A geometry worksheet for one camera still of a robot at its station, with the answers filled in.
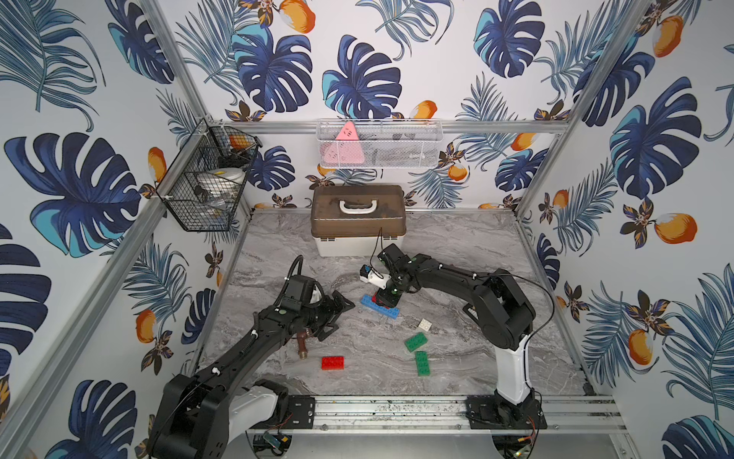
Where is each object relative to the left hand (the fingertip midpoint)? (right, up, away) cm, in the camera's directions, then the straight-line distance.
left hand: (348, 310), depth 81 cm
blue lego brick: (+5, 0, +14) cm, 15 cm away
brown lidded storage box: (+2, +26, +11) cm, 28 cm away
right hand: (+10, +2, +14) cm, 18 cm away
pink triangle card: (-1, +49, +10) cm, 50 cm away
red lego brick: (+8, +1, +8) cm, 11 cm away
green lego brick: (+20, -11, +5) cm, 23 cm away
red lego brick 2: (-4, -15, +1) cm, 16 cm away
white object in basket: (-36, +36, -1) cm, 51 cm away
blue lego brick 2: (+13, -3, +10) cm, 17 cm away
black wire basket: (-46, +51, +12) cm, 69 cm away
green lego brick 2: (+21, -16, +1) cm, 26 cm away
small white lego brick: (+23, -6, +7) cm, 25 cm away
